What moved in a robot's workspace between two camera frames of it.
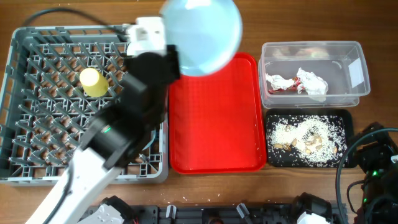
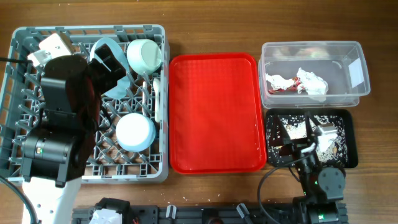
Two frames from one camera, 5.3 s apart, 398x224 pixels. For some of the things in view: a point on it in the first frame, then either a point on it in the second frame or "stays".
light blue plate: [208, 34] to [123, 86]
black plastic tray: [308, 138] stays
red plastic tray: [216, 124] stays
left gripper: [139, 60] to [107, 81]
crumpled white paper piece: [278, 82] stays
